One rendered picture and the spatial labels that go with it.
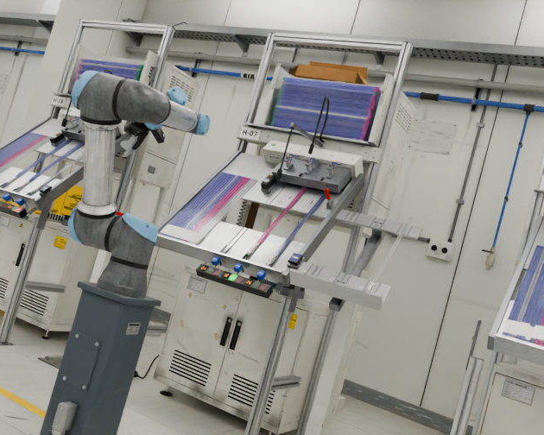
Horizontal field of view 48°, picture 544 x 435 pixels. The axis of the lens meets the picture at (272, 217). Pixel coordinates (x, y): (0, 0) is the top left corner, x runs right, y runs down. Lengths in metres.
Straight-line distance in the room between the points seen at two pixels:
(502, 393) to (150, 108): 1.57
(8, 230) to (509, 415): 2.83
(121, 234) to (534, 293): 1.38
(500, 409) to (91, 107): 1.72
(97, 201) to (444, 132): 2.93
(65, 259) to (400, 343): 2.19
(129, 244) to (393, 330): 2.66
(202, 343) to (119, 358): 1.03
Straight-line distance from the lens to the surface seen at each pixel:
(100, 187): 1.85
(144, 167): 3.71
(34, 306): 3.60
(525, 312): 2.17
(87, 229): 1.90
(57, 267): 3.50
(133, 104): 1.71
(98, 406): 1.88
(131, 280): 1.84
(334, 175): 2.70
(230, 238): 2.55
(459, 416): 2.12
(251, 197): 2.76
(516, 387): 2.39
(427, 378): 4.15
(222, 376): 2.80
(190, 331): 2.90
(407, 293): 4.18
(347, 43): 3.09
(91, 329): 1.86
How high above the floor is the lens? 0.78
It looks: 3 degrees up
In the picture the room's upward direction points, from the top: 16 degrees clockwise
